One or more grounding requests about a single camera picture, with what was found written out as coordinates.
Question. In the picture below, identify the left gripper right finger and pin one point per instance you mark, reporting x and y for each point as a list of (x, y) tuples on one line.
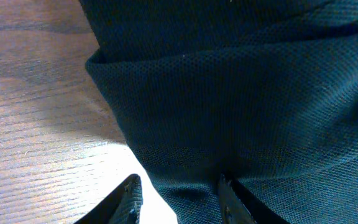
[(239, 206)]

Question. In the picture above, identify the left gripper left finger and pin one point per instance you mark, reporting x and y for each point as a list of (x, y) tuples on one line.
[(121, 206)]

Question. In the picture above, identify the black Hydrogen t-shirt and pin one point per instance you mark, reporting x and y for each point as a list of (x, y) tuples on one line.
[(263, 91)]

